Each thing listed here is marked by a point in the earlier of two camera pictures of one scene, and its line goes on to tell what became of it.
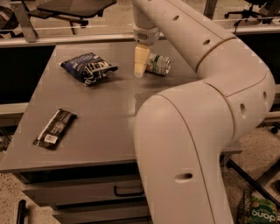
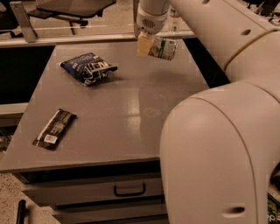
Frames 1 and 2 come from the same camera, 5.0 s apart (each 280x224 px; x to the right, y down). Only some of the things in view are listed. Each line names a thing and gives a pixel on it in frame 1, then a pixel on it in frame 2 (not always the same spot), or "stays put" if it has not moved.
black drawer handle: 126,194 stays put
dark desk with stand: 73,11 stays put
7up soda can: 158,64 -> 163,48
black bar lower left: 22,212 stays put
